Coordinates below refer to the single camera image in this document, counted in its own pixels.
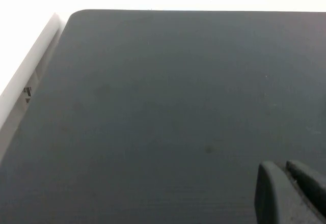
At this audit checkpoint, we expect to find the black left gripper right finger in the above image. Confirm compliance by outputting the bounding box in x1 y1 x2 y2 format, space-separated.
285 159 326 211

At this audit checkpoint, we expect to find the dark grey table mat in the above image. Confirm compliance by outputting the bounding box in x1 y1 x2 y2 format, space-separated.
0 9 326 224

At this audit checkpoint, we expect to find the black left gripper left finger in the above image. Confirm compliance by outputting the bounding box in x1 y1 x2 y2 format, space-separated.
254 160 314 224

